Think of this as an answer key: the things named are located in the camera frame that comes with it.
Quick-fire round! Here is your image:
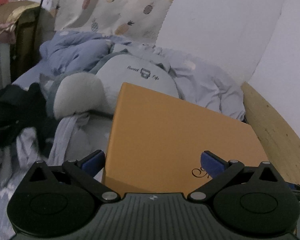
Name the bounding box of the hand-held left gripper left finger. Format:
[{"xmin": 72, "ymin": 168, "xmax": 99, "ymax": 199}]
[{"xmin": 27, "ymin": 150, "xmax": 121, "ymax": 204}]

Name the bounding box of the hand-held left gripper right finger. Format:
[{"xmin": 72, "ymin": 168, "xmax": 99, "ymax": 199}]
[{"xmin": 187, "ymin": 150, "xmax": 285, "ymax": 203}]

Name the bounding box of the orange cardboard box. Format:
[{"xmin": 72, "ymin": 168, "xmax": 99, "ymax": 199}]
[{"xmin": 101, "ymin": 82, "xmax": 270, "ymax": 196}]

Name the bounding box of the grey crumpled cloth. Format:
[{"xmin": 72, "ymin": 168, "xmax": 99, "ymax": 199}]
[{"xmin": 48, "ymin": 112, "xmax": 113, "ymax": 167}]

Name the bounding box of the wooden headboard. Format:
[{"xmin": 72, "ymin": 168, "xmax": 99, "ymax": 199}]
[{"xmin": 241, "ymin": 81, "xmax": 300, "ymax": 188}]

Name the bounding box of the grey duvet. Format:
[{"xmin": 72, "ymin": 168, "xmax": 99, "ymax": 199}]
[{"xmin": 150, "ymin": 46, "xmax": 246, "ymax": 123}]

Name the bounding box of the grey plush pillow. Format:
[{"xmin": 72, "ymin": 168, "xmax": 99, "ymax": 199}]
[{"xmin": 45, "ymin": 53, "xmax": 181, "ymax": 120}]

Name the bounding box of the dark clothing pile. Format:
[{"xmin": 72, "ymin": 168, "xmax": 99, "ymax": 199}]
[{"xmin": 0, "ymin": 82, "xmax": 57, "ymax": 152}]

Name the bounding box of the light blue blanket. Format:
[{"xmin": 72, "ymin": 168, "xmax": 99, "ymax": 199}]
[{"xmin": 38, "ymin": 30, "xmax": 132, "ymax": 81}]

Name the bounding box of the olive storage box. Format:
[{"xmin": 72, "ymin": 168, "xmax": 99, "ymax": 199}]
[{"xmin": 0, "ymin": 1, "xmax": 56, "ymax": 82}]

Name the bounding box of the fruit print curtain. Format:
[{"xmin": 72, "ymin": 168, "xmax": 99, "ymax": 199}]
[{"xmin": 53, "ymin": 0, "xmax": 185, "ymax": 47}]

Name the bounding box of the pink fabric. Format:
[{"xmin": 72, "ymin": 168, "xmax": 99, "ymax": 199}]
[{"xmin": 0, "ymin": 21, "xmax": 17, "ymax": 45}]

